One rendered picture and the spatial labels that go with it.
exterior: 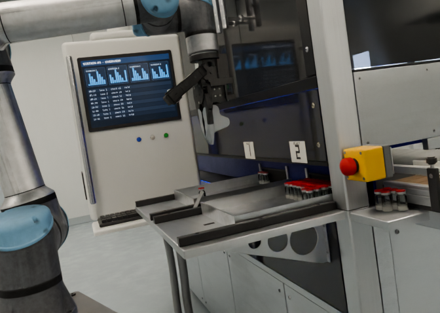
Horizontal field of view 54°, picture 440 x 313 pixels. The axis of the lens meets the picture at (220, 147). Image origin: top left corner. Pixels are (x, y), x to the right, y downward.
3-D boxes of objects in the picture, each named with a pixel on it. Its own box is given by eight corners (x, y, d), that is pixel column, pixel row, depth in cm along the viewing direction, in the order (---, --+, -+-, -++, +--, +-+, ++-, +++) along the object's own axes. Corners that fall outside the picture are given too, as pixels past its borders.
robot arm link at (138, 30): (128, -7, 91) (179, -12, 93) (128, 8, 102) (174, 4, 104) (133, 30, 92) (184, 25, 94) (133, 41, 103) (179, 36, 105)
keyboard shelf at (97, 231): (191, 203, 199) (190, 198, 199) (209, 213, 172) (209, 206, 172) (91, 224, 185) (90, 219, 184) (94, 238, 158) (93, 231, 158)
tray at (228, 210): (304, 191, 135) (303, 180, 135) (357, 202, 110) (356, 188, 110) (201, 214, 123) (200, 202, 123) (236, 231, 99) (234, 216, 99)
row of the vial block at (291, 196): (291, 196, 129) (289, 181, 128) (325, 204, 112) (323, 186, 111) (284, 198, 128) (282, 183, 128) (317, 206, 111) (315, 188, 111)
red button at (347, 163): (352, 173, 97) (350, 155, 97) (364, 174, 94) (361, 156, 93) (338, 176, 96) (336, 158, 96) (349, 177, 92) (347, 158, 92)
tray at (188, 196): (260, 182, 167) (258, 173, 166) (293, 188, 142) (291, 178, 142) (175, 199, 156) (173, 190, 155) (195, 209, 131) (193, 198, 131)
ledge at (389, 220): (397, 207, 105) (397, 200, 105) (440, 216, 93) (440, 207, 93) (350, 220, 101) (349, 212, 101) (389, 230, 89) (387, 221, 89)
